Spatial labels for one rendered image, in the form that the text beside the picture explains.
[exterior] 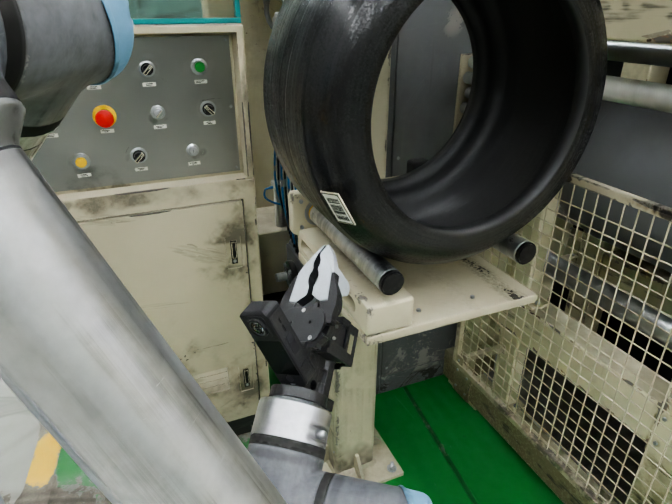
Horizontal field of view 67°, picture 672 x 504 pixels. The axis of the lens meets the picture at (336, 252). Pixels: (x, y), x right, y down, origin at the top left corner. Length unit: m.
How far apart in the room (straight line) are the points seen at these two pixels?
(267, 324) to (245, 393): 1.15
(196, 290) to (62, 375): 1.15
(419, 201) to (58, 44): 0.83
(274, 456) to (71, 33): 0.44
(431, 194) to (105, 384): 0.90
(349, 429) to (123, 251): 0.81
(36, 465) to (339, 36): 1.65
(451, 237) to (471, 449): 1.10
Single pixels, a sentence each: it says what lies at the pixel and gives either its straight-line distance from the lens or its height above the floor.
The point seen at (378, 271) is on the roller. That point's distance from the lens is 0.84.
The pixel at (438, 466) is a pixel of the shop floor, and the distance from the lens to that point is 1.76.
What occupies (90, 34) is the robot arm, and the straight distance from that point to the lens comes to 0.44.
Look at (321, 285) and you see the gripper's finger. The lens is 0.65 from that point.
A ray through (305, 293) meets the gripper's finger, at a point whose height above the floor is 0.97.
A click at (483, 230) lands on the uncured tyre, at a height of 0.97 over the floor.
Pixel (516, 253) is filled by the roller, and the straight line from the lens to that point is 0.98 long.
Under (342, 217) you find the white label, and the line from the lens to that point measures 0.76.
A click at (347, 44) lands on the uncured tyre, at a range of 0.69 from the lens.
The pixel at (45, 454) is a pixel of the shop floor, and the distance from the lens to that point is 2.00.
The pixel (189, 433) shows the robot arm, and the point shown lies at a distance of 0.35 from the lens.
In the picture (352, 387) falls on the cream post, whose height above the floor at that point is 0.35.
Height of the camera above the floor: 1.31
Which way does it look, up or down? 26 degrees down
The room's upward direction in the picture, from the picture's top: straight up
